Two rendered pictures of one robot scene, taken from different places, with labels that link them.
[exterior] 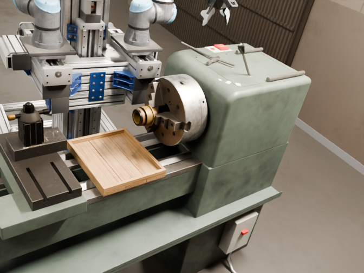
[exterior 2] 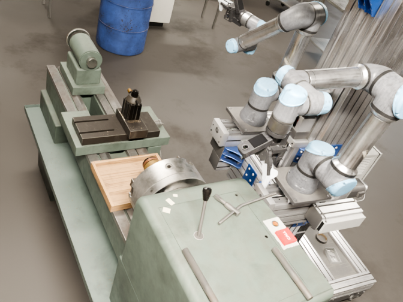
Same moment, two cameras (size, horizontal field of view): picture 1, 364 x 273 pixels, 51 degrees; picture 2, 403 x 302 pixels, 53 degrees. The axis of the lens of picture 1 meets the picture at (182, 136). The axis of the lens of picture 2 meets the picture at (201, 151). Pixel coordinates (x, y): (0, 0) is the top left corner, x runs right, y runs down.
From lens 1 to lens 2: 2.08 m
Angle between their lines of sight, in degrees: 73
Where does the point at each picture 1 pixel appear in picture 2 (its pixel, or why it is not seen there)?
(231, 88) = (154, 198)
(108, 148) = not seen: hidden behind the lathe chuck
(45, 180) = (93, 124)
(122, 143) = not seen: hidden behind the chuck
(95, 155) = (140, 169)
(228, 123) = (132, 226)
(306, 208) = not seen: outside the picture
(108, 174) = (113, 171)
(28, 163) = (113, 120)
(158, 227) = (102, 258)
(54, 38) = (247, 112)
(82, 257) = (81, 201)
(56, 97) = (214, 150)
